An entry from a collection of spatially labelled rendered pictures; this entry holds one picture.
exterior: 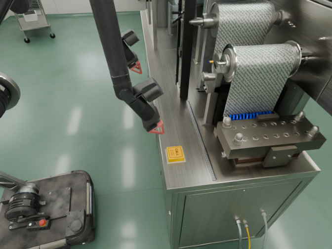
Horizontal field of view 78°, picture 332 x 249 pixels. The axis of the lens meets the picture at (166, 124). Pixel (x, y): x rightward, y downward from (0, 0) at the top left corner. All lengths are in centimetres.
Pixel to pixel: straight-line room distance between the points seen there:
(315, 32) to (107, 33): 78
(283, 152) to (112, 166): 154
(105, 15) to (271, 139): 73
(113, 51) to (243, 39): 66
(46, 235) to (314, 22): 179
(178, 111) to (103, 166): 115
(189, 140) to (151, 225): 93
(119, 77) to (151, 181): 140
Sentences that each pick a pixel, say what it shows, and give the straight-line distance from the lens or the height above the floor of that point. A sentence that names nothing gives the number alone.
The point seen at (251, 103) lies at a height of 108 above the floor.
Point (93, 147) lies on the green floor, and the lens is 227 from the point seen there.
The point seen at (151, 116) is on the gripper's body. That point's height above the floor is 114.
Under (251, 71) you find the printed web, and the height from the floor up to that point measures 124.
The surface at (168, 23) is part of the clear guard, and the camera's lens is 180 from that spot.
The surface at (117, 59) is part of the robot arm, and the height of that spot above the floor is 137.
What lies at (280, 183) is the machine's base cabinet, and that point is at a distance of 106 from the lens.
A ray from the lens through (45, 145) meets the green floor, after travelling 250.
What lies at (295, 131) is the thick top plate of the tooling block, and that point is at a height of 103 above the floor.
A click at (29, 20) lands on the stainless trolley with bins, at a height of 29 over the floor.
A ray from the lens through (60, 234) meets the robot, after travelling 162.
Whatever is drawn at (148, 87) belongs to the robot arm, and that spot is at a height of 126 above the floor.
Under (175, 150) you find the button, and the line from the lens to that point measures 92.
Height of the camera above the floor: 164
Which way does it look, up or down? 43 degrees down
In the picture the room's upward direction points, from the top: straight up
